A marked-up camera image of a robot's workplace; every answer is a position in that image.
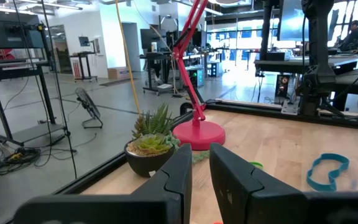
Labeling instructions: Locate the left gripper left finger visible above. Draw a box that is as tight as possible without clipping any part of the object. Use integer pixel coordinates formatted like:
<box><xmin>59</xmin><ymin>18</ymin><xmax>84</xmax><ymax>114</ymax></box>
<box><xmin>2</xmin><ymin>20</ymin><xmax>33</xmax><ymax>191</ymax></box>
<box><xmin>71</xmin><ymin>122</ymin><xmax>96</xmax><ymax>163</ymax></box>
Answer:
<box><xmin>130</xmin><ymin>142</ymin><xmax>193</xmax><ymax>224</ymax></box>

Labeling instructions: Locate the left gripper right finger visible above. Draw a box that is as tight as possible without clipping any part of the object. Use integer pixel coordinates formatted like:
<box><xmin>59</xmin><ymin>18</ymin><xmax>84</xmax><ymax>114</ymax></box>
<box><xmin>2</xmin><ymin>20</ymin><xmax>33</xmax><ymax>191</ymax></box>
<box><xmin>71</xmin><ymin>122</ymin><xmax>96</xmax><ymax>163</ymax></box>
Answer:
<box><xmin>209</xmin><ymin>142</ymin><xmax>306</xmax><ymax>224</ymax></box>

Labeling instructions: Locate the teal rubber band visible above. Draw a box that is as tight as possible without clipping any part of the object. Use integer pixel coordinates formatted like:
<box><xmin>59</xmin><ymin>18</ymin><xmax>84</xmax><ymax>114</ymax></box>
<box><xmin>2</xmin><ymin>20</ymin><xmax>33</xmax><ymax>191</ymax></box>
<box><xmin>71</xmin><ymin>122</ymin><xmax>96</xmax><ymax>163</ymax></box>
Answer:
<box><xmin>306</xmin><ymin>152</ymin><xmax>351</xmax><ymax>192</ymax></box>

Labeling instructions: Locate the potted succulent plant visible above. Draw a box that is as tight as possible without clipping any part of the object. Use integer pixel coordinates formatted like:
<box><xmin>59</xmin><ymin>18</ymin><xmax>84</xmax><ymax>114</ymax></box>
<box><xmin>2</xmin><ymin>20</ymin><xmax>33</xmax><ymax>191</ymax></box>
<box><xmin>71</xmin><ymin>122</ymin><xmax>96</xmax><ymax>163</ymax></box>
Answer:
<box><xmin>124</xmin><ymin>103</ymin><xmax>211</xmax><ymax>179</ymax></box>

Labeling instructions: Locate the red desk lamp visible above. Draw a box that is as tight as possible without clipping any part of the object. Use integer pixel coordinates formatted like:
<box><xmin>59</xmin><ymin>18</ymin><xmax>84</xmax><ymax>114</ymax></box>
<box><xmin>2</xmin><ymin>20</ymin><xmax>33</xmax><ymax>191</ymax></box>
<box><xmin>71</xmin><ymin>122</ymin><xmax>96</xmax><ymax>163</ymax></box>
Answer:
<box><xmin>172</xmin><ymin>0</ymin><xmax>226</xmax><ymax>151</ymax></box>

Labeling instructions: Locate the computer case with lights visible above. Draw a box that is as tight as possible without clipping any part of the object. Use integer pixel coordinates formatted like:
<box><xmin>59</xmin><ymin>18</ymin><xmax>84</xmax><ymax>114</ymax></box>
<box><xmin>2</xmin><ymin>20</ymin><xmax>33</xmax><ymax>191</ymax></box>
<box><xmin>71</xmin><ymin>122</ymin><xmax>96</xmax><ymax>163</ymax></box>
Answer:
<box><xmin>186</xmin><ymin>65</ymin><xmax>204</xmax><ymax>88</ymax></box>

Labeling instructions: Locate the computer case orange fan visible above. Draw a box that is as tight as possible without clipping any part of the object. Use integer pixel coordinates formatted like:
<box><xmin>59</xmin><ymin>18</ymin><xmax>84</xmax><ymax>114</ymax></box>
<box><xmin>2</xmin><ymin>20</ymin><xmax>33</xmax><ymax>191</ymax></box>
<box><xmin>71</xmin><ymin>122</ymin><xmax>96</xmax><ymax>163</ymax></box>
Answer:
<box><xmin>274</xmin><ymin>73</ymin><xmax>291</xmax><ymax>105</ymax></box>

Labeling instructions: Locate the black floor fan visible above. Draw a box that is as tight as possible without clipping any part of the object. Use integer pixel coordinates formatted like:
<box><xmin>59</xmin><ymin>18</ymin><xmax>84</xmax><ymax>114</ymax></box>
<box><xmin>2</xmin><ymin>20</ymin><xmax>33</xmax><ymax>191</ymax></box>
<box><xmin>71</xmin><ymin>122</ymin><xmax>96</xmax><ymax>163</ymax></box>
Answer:
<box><xmin>74</xmin><ymin>87</ymin><xmax>104</xmax><ymax>129</ymax></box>

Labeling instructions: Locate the cardboard box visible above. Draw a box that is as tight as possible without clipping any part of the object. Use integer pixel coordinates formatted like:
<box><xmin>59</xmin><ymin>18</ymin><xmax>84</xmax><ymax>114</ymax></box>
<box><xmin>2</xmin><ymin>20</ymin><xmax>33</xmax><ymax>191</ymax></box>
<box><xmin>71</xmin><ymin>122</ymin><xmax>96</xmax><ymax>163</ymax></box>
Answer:
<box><xmin>107</xmin><ymin>66</ymin><xmax>131</xmax><ymax>80</ymax></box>

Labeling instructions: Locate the black standing desk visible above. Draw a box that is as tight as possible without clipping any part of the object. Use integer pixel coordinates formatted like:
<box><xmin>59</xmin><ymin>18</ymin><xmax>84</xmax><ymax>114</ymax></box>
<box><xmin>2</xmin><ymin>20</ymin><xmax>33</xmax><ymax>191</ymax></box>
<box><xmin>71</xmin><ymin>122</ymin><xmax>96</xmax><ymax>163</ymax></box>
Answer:
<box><xmin>139</xmin><ymin>27</ymin><xmax>180</xmax><ymax>96</ymax></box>

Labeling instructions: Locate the black workbench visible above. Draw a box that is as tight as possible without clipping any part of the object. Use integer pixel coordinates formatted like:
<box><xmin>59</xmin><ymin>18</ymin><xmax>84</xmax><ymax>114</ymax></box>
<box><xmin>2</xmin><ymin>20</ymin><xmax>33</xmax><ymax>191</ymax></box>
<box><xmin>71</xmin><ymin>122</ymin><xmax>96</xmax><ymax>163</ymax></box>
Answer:
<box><xmin>253</xmin><ymin>52</ymin><xmax>358</xmax><ymax>78</ymax></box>

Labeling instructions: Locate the small black table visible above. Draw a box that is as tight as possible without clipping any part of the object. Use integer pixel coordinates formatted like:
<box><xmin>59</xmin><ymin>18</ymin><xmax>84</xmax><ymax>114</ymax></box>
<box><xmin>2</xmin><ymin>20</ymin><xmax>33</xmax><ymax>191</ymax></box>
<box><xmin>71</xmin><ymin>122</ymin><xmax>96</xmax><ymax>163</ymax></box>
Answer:
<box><xmin>70</xmin><ymin>51</ymin><xmax>98</xmax><ymax>82</ymax></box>

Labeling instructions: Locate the computer monitor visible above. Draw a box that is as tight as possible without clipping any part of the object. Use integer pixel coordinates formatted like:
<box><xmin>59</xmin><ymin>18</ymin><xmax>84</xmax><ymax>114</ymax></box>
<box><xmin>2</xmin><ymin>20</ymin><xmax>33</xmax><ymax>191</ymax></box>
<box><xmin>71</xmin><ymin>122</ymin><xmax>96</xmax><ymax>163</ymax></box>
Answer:
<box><xmin>277</xmin><ymin>0</ymin><xmax>310</xmax><ymax>41</ymax></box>

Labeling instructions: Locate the person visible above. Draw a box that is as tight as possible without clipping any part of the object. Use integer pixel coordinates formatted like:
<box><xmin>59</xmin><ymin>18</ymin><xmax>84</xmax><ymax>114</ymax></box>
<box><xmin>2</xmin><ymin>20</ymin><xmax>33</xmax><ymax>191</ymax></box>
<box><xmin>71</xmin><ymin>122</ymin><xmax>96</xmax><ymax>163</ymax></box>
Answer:
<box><xmin>337</xmin><ymin>19</ymin><xmax>358</xmax><ymax>53</ymax></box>

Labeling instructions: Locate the black equipment cart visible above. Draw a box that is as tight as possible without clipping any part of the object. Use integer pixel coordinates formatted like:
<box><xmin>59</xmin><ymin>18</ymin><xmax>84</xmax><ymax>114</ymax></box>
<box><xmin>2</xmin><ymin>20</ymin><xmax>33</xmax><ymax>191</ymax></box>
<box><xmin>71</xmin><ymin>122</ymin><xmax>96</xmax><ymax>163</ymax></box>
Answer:
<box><xmin>0</xmin><ymin>8</ymin><xmax>67</xmax><ymax>147</ymax></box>

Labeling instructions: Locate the yellow hanging cable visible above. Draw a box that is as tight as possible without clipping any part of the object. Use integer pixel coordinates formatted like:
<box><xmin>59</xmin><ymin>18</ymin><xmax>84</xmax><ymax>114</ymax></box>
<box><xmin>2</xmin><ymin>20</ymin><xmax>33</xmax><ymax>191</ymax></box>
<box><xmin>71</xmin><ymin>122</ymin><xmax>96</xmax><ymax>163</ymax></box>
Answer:
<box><xmin>114</xmin><ymin>0</ymin><xmax>142</xmax><ymax>116</ymax></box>

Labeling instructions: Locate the tangled floor cable bundle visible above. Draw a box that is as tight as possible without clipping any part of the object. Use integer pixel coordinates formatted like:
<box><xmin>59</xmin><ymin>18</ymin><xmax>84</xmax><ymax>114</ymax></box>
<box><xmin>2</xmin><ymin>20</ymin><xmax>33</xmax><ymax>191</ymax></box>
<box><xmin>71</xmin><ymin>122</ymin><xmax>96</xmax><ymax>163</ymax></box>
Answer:
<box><xmin>0</xmin><ymin>146</ymin><xmax>42</xmax><ymax>175</ymax></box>

